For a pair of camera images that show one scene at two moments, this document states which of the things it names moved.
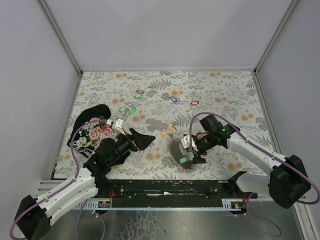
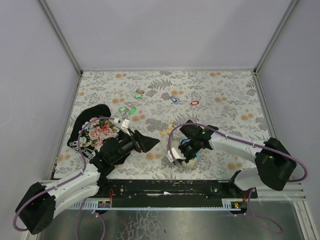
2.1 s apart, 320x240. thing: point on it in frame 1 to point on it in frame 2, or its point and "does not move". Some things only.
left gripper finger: (143, 143) to (146, 148)
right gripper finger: (198, 159) to (193, 155)
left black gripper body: (134, 141) does not move
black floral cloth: (90, 125) does not move
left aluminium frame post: (61, 37) does not move
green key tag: (132, 111) does not move
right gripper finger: (188, 164) to (179, 161)
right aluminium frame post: (276, 35) does not move
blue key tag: (173, 99) does not move
